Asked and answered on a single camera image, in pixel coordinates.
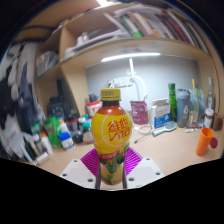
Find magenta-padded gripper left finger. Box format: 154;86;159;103
59;148;102;190

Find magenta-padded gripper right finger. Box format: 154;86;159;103
122;146;165;190

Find yellow-label tea drink bottle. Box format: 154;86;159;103
90;87;133;186

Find white bottle with blue cap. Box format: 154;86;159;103
58;131;75;151

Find small black jar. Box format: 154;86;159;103
71;130;84;144

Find white bottle with orange cap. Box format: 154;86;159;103
39;132;54;154

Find green pouch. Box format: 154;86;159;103
44;116;63;148

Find light blue hairbrush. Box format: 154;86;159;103
151;120;178;137

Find blue and white box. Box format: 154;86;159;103
149;98;172;129

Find pink pouch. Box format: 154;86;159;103
129;99;149;126

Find orange plastic cup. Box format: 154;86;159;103
195;127;214;157

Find red and white canister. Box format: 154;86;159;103
86;99;103;118

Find black box device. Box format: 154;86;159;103
46;96;69;118

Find grey shaker bottle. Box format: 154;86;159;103
175;88;192;129

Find flat round red coaster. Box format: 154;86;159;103
209;136;219;149

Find tall green bottle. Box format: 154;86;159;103
168;82;178;122

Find white-lidded jar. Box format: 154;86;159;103
203;108;215;129

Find gold-capped clear bottle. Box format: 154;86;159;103
189;78;200;128

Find hanging dark clothes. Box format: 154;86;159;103
0;43;44;134

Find clear glass bottle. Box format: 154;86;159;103
205;76;216;111

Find wooden shelf unit with books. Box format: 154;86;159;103
33;0;218;114

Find ceiling light tube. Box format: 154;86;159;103
96;0;114;8

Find white wall power strip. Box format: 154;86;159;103
109;77;133;88

